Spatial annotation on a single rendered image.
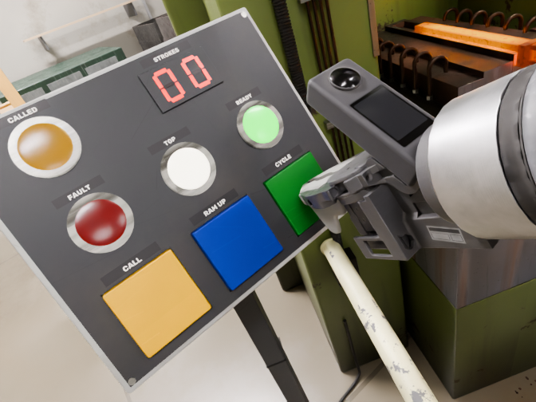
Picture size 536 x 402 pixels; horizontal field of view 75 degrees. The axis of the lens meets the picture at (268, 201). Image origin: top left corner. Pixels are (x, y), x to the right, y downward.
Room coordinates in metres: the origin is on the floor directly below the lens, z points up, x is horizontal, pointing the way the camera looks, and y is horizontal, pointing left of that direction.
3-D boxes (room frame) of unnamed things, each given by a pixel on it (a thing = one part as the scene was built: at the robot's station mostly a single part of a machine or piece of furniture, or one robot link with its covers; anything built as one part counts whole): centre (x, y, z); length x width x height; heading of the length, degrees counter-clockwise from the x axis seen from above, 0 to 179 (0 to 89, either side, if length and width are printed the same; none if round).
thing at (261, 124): (0.38, -0.02, 1.09); 0.05 x 0.03 x 0.04; 91
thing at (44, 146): (0.33, 0.18, 1.16); 0.05 x 0.03 x 0.04; 91
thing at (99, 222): (0.29, 0.16, 1.09); 0.05 x 0.03 x 0.04; 91
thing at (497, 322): (0.73, -0.51, 0.23); 0.56 x 0.38 x 0.47; 1
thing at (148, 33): (7.49, 0.64, 0.40); 1.15 x 0.97 x 0.79; 25
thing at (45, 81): (6.39, 2.44, 0.35); 1.81 x 1.62 x 0.70; 115
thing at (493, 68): (0.72, -0.45, 0.96); 0.42 x 0.20 x 0.09; 1
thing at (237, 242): (0.30, 0.05, 1.01); 0.07 x 0.05 x 0.07; 116
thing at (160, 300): (0.25, 0.14, 1.01); 0.07 x 0.05 x 0.07; 116
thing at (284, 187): (0.35, -0.04, 1.00); 0.07 x 0.05 x 0.07; 116
